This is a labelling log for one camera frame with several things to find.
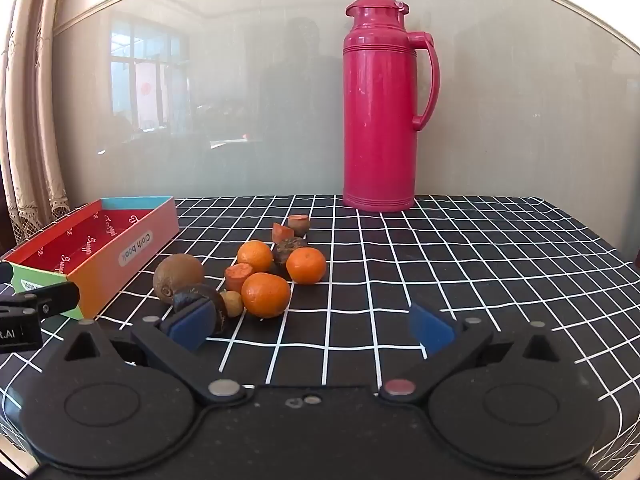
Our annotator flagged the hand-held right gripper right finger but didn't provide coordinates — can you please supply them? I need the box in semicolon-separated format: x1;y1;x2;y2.
377;301;576;406

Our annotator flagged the black white checked tablecloth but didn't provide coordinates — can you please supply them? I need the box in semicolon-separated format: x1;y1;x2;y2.
0;195;640;480

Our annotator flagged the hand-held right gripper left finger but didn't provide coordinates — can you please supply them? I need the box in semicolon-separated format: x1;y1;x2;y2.
62;301;248;408

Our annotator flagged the beige embroidered curtain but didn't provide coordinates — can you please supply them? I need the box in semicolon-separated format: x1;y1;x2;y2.
0;0;71;256

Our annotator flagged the pink thermos jug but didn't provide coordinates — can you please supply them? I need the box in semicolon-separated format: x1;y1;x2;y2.
342;0;442;213

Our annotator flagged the colourful cardboard box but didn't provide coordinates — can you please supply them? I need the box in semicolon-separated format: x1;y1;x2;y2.
2;196;180;321

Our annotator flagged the brown kiwi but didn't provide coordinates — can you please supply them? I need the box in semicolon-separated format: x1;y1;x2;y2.
152;253;206;306

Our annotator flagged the small tan longan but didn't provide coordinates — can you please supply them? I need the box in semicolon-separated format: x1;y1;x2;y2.
220;290;245;318

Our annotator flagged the orange tangerine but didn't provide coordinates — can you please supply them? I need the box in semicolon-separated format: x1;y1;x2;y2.
241;272;291;319
236;240;274;273
286;248;327;285

